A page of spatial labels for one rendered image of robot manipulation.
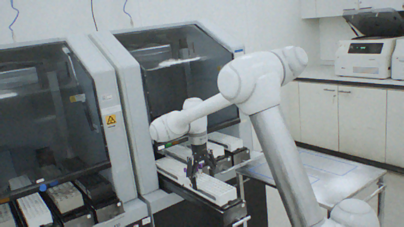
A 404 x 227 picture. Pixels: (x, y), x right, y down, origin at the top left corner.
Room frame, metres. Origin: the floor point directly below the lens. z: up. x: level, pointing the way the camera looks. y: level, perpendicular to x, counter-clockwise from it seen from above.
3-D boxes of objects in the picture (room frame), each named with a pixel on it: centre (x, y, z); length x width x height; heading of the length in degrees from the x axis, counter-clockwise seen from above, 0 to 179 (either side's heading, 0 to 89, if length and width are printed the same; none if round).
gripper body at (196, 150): (1.56, 0.04, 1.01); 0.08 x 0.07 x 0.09; 125
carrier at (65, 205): (1.51, 0.68, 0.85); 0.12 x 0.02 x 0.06; 126
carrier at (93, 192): (1.60, 0.56, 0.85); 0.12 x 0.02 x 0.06; 125
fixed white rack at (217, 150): (2.08, 0.03, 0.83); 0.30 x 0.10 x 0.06; 35
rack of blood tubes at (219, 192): (1.53, 0.02, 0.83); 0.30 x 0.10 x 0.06; 35
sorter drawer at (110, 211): (1.79, 0.69, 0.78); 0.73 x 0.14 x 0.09; 35
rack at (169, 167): (1.79, 0.20, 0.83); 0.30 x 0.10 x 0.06; 35
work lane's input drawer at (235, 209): (1.64, 0.10, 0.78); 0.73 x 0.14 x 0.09; 35
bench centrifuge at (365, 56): (3.49, -1.78, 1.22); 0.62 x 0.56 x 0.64; 123
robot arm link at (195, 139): (1.56, 0.04, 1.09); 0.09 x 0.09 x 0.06
